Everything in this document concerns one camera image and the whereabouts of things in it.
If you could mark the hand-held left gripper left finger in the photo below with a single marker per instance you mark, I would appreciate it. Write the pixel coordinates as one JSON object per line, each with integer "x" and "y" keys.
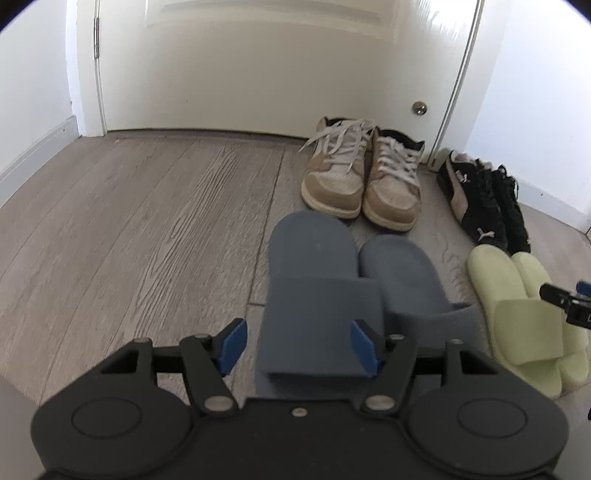
{"x": 233, "y": 346}

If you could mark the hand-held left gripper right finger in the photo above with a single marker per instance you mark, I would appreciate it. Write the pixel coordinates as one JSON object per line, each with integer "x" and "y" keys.
{"x": 364, "y": 346}

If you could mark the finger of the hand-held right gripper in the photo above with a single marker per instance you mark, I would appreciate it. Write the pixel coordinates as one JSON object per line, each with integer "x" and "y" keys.
{"x": 579, "y": 309}

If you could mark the light green slide sandal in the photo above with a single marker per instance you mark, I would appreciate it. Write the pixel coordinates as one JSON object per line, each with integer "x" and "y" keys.
{"x": 512, "y": 318}
{"x": 554, "y": 341}

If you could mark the grey slide sandal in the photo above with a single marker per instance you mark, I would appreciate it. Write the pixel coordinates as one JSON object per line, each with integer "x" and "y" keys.
{"x": 401, "y": 272}
{"x": 309, "y": 286}

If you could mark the tan and white sneaker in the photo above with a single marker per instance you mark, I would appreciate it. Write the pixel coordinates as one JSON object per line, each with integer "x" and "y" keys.
{"x": 392, "y": 194}
{"x": 332, "y": 184}

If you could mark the white baseboard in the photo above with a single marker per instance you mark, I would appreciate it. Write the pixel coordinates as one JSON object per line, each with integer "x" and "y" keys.
{"x": 554, "y": 198}
{"x": 32, "y": 157}

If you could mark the metal door threshold strip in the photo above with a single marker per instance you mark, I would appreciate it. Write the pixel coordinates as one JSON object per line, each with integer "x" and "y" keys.
{"x": 207, "y": 132}

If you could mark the round metal door stop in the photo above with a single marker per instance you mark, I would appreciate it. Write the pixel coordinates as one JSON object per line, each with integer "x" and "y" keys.
{"x": 419, "y": 109}

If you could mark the white door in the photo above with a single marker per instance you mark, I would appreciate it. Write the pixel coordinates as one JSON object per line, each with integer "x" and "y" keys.
{"x": 277, "y": 60}

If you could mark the door hinge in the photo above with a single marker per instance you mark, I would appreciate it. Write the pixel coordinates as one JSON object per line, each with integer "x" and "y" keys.
{"x": 97, "y": 37}

